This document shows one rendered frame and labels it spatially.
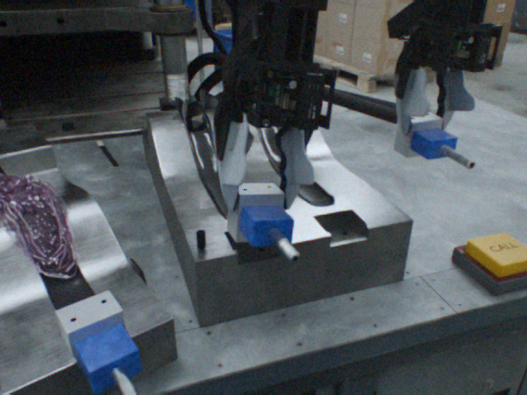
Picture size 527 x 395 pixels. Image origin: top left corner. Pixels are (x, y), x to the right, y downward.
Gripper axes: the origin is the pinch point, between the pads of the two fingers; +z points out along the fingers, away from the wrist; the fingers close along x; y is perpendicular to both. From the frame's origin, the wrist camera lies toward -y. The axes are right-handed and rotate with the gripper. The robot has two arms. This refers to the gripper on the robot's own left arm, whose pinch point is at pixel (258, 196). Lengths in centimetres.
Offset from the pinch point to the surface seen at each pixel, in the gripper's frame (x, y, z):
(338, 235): 11.4, -1.8, 6.0
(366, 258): 13.6, 1.3, 7.6
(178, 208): -6.5, -10.5, 4.9
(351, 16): 206, -360, -42
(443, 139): 27.7, -6.3, -5.2
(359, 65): 214, -348, -2
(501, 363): 43, -1, 29
